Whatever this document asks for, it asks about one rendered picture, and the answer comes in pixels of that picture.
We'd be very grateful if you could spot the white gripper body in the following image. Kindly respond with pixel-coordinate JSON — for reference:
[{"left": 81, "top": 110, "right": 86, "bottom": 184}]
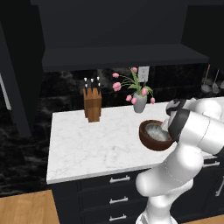
[{"left": 161, "top": 116, "right": 172, "bottom": 133}]

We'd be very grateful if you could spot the brown bowl with grey inside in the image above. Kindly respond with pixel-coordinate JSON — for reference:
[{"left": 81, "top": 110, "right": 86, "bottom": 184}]
[{"left": 138, "top": 119, "right": 176, "bottom": 152}]

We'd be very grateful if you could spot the black cabinet door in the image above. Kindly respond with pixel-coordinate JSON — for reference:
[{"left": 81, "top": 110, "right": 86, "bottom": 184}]
[{"left": 0, "top": 17, "right": 33, "bottom": 139}]

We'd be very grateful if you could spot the grey vase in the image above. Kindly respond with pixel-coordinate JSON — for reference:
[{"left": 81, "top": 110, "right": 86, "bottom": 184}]
[{"left": 133, "top": 92, "right": 148, "bottom": 114}]

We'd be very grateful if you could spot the pink tulip bunch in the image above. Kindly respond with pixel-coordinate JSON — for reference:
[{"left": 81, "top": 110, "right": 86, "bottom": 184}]
[{"left": 111, "top": 66, "right": 157, "bottom": 106}]

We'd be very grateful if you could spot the hanging grey ladle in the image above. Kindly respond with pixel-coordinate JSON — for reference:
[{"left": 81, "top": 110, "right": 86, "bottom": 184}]
[{"left": 200, "top": 64, "right": 213, "bottom": 94}]

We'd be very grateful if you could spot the hanging grey spatula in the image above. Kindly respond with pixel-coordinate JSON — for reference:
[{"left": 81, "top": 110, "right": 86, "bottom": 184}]
[{"left": 212, "top": 68, "right": 221, "bottom": 95}]

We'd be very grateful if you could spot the black drawer front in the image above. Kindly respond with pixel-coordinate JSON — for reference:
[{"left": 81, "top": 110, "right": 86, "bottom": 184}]
[
  {"left": 77, "top": 170, "right": 148, "bottom": 192},
  {"left": 80, "top": 188, "right": 147, "bottom": 210},
  {"left": 200, "top": 157, "right": 224, "bottom": 175},
  {"left": 81, "top": 207, "right": 147, "bottom": 224}
]

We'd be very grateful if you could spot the wooden knife block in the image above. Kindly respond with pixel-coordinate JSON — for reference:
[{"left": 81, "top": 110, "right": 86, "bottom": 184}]
[{"left": 82, "top": 87, "right": 103, "bottom": 123}]

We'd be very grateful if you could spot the black base cupboard door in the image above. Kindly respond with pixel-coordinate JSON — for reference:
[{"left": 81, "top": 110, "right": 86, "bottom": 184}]
[{"left": 174, "top": 171, "right": 224, "bottom": 218}]

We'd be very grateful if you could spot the white wall outlet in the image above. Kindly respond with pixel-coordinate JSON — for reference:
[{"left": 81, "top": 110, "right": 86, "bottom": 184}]
[{"left": 137, "top": 66, "right": 151, "bottom": 83}]

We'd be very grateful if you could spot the silver drawer handle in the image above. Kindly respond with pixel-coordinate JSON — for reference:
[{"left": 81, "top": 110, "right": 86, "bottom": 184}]
[
  {"left": 108, "top": 174, "right": 131, "bottom": 184},
  {"left": 202, "top": 160, "right": 221, "bottom": 169},
  {"left": 108, "top": 196, "right": 130, "bottom": 205},
  {"left": 108, "top": 213, "right": 128, "bottom": 222}
]

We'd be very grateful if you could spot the silver cupboard door handle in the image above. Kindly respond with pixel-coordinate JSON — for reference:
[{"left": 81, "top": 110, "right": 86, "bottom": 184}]
[{"left": 214, "top": 175, "right": 224, "bottom": 197}]

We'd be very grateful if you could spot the black open wall cabinet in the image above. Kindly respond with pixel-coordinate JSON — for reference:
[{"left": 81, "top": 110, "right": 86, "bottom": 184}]
[{"left": 30, "top": 0, "right": 224, "bottom": 73}]

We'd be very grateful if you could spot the silver cabinet door handle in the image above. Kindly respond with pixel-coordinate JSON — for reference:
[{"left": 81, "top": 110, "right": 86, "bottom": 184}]
[{"left": 0, "top": 73, "right": 12, "bottom": 111}]

